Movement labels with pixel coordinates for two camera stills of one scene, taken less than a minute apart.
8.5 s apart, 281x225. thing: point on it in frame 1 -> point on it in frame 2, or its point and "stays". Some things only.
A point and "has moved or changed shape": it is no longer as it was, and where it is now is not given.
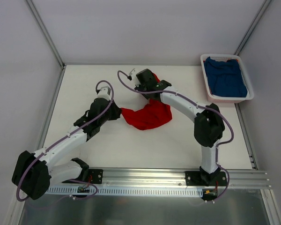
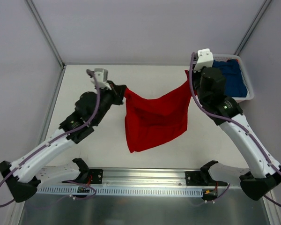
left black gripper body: (115, 112) -> (118, 93)
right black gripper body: (149, 90) -> (195, 79)
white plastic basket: (222, 99) stays
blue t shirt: (225, 78) stays
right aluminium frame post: (261, 13) stays
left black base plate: (95, 176) stays
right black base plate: (195, 178) stays
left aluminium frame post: (47, 35) stays
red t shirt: (154, 114) has moved or changed shape
